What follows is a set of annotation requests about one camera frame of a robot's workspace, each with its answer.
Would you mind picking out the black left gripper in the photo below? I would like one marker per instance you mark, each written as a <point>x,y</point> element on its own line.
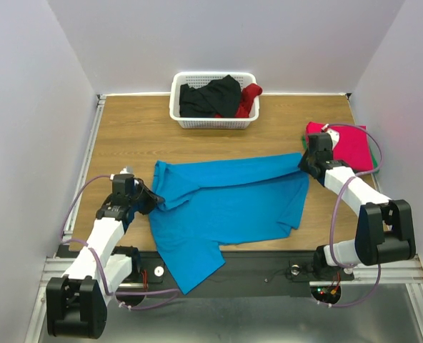
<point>152,199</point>

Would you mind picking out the front aluminium frame rail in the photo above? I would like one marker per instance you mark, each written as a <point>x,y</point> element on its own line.
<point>406,272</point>

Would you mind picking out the black t shirt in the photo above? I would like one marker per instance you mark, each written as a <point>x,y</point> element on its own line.
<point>220,98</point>

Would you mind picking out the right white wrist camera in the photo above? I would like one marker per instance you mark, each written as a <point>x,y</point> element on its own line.
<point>334,135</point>

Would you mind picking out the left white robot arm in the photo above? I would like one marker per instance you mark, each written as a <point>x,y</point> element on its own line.
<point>77,301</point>

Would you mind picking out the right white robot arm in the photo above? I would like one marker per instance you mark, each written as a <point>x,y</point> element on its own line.
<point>354,192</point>

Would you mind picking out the aluminium frame rail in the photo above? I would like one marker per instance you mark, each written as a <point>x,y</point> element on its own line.
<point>385,233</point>
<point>67,227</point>
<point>406,272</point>

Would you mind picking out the red t shirt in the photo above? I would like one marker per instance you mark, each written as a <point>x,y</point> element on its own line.
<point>249,100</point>

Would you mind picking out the folded pink t shirt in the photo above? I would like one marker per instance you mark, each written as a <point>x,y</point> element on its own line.
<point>349,136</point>

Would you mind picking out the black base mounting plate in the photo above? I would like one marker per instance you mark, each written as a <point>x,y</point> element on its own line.
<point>267,274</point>

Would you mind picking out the blue t shirt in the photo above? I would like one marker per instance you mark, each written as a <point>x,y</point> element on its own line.
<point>210,204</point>

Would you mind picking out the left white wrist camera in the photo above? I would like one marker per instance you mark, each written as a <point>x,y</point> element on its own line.
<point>127,171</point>

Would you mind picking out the white perforated plastic basket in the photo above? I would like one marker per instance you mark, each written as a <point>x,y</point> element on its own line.
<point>198,79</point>

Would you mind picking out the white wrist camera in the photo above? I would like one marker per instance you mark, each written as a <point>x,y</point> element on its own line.
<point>127,171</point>
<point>334,135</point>

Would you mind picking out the folded green t shirt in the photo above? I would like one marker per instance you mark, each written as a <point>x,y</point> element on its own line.
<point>375,164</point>

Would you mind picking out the left aluminium frame rail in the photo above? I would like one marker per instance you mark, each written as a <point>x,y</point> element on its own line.
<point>67,227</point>

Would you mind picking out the right aluminium frame rail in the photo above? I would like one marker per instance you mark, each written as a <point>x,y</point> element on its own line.
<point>385,233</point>

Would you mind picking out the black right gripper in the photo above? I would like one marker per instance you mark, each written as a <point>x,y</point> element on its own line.
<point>307,163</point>

